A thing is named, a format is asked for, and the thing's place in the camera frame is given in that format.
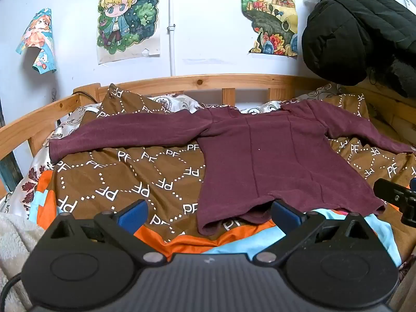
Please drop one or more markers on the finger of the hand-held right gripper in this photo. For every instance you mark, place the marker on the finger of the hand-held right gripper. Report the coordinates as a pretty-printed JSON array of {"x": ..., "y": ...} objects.
[{"x": 391, "y": 193}]

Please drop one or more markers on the orange and blue blanket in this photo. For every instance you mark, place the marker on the orange and blue blanket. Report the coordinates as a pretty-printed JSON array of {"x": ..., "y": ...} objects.
[{"x": 182, "y": 242}]

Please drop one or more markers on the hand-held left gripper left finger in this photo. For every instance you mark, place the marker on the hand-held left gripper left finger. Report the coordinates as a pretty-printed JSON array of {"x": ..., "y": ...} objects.
[{"x": 133, "y": 216}]

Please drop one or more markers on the colourful landscape wall poster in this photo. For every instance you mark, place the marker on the colourful landscape wall poster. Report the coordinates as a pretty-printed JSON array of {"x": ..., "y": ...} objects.
[{"x": 269, "y": 16}]

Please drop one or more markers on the wooden bed frame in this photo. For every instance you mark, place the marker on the wooden bed frame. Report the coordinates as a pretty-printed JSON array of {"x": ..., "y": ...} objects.
[{"x": 195, "y": 83}]

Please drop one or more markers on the white floral bed sheet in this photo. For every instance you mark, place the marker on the white floral bed sheet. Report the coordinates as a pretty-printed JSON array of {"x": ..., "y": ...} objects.
[{"x": 74, "y": 117}]

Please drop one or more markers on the cartoon boy wall poster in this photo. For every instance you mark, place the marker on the cartoon boy wall poster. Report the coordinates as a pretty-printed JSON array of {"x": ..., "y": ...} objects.
[{"x": 128, "y": 19}]

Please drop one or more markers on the brown printed blanket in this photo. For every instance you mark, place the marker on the brown printed blanket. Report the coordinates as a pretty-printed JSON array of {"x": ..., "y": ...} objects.
[{"x": 130, "y": 169}]

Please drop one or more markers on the black padded jacket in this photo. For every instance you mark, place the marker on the black padded jacket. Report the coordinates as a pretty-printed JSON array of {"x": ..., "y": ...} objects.
[{"x": 354, "y": 29}]

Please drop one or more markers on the white fluffy blanket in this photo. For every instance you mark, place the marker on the white fluffy blanket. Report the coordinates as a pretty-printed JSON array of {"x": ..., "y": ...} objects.
[{"x": 16, "y": 243}]

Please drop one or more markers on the white wall pipe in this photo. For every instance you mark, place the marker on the white wall pipe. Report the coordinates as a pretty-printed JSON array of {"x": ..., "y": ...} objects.
[{"x": 172, "y": 39}]

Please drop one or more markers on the curled cartoon wall poster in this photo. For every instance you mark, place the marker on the curled cartoon wall poster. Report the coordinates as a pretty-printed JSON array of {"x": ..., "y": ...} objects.
[{"x": 37, "y": 42}]

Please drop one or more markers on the maroon long-sleeve shirt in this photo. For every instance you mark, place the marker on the maroon long-sleeve shirt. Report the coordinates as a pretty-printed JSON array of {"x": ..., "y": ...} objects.
[{"x": 276, "y": 156}]

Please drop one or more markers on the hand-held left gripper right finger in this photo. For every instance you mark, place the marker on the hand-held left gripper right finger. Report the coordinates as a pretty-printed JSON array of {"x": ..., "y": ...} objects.
[{"x": 287, "y": 216}]

